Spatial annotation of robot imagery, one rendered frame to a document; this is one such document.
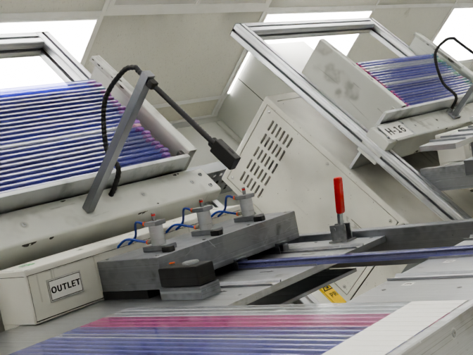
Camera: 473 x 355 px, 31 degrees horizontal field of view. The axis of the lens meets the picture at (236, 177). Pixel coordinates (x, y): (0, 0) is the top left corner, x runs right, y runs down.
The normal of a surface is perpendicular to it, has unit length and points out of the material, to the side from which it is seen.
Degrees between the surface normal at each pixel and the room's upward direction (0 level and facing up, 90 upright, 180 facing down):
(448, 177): 90
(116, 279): 90
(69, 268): 133
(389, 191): 90
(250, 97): 90
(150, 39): 180
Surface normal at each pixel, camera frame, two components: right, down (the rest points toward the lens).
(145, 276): -0.63, 0.17
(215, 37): 0.65, 0.64
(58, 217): 0.42, -0.76
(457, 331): 0.76, -0.11
